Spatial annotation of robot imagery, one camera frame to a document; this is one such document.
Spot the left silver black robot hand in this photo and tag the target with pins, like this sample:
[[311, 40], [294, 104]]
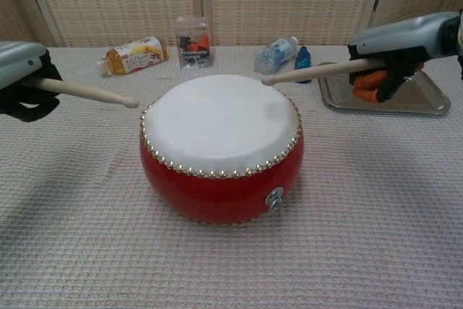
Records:
[[18, 63]]

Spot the right orange-tipped robot hand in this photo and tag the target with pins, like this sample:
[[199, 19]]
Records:
[[405, 37]]

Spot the wooden drumstick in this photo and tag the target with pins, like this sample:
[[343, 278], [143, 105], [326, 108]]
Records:
[[311, 72], [94, 92]]

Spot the steel rectangular tray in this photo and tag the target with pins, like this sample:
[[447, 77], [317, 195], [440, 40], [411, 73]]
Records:
[[427, 99]]

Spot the red and white drum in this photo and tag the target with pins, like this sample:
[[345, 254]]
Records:
[[217, 117]]

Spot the small blue bottle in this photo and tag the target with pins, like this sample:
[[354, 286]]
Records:
[[302, 57]]

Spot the amber tea bottle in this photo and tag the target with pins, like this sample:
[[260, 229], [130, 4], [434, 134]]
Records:
[[137, 56]]

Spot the clear water bottle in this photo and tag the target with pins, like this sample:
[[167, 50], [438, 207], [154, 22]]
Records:
[[275, 54]]

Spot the clear plastic printed box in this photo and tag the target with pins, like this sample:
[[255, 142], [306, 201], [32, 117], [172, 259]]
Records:
[[193, 52]]

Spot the beige woven tablecloth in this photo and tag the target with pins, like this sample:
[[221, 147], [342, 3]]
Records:
[[108, 269]]

